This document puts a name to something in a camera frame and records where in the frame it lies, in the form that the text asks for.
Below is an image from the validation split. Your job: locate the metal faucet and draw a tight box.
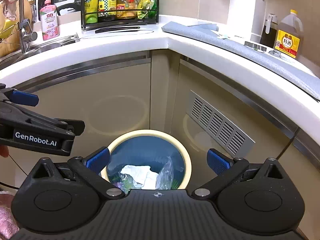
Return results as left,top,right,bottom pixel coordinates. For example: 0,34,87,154
17,0,38,54

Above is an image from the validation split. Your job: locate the clear plastic bag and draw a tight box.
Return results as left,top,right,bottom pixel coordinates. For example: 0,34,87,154
155,156,175,190

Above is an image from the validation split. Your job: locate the grey fabric mat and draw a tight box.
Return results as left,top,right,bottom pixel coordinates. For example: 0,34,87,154
162,21,320,100

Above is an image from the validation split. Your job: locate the lime green bottle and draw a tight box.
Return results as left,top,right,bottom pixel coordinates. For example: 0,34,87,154
84,0,99,25

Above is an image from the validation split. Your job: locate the black handled pan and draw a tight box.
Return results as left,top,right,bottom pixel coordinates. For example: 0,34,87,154
57,1,83,15

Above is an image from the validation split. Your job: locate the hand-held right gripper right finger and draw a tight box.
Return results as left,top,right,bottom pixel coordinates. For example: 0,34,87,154
191,148,287,198

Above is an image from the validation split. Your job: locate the pink fuzzy clothing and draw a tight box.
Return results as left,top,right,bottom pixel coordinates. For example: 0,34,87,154
0,189,20,240

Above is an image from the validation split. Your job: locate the pinkish rag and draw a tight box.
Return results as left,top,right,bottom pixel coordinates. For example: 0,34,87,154
0,0,24,20

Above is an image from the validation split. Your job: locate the yellow seasoning packet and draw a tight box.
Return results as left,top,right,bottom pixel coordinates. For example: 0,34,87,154
136,0,157,20

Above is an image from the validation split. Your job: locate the blue trash bin cream rim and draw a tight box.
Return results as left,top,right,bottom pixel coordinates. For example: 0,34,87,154
100,129,192,190

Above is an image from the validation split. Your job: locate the pink dish soap bottle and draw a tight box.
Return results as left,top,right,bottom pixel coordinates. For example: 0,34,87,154
39,0,60,41

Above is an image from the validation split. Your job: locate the metal cabinet vent grille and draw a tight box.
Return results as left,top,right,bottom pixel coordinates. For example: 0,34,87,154
185,90,255,158

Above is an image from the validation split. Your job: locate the soy sauce bottle yellow label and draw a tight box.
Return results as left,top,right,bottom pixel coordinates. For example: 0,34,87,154
98,0,117,22

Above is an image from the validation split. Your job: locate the amber cooking wine jug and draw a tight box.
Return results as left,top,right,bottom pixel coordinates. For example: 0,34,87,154
273,9,304,59

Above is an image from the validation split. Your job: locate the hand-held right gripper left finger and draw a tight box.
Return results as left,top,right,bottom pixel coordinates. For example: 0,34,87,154
29,146,125,200

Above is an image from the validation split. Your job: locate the black white printed wrapper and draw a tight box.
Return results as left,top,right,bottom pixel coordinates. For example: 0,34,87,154
268,50,288,58

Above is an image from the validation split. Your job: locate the dark soy sauce dispenser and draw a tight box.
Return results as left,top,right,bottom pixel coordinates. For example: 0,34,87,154
259,13,279,48

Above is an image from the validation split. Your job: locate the clear wrapper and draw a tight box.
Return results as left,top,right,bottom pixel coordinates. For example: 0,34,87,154
114,174,137,190

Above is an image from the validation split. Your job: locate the black wire condiment rack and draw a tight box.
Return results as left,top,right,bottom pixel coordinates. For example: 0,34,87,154
80,0,160,32

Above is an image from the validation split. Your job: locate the beige cabinet door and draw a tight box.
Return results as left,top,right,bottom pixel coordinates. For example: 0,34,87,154
0,51,152,193
175,57,299,198
282,127,320,240

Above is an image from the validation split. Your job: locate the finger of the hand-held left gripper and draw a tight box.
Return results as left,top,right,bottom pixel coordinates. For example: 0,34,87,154
0,104,86,137
0,83,40,107

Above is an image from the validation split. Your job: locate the wooden cutting board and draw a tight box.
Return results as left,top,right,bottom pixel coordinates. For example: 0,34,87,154
0,0,33,58

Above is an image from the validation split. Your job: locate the stainless steel sink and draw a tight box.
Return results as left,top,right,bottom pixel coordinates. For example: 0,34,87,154
0,34,80,63

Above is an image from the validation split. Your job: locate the white tissue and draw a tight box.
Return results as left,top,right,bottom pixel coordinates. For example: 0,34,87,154
120,164,159,189

